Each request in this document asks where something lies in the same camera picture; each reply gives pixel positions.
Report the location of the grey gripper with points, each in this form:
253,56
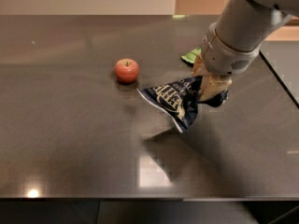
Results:
223,58

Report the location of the green chip bag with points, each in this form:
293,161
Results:
190,56

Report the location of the blue Kettle chip bag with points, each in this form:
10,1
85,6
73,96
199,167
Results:
180,100

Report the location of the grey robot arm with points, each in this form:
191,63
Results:
232,43

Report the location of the red apple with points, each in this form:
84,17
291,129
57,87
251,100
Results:
126,70

